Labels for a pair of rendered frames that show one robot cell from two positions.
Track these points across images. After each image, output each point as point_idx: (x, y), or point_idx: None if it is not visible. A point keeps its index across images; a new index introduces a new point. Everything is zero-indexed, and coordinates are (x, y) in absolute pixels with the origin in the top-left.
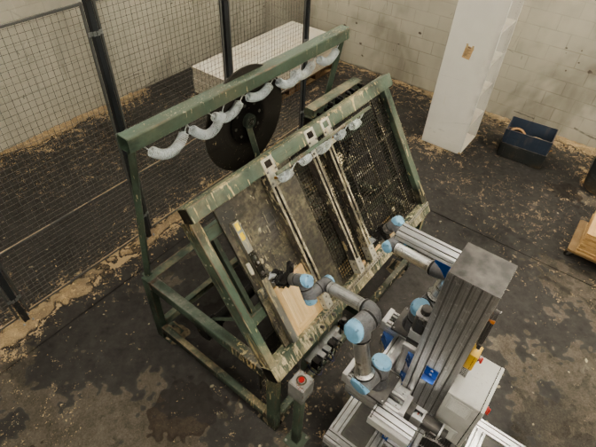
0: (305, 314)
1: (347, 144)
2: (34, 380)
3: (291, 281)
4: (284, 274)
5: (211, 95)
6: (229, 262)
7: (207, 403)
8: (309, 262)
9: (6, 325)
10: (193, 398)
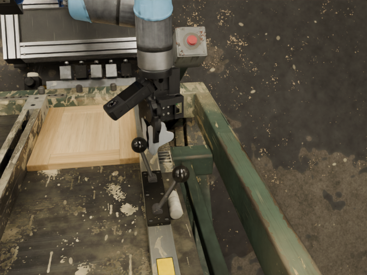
0: (91, 114)
1: None
2: None
3: (172, 51)
4: (152, 98)
5: None
6: (209, 251)
7: (212, 201)
8: (12, 149)
9: None
10: (220, 219)
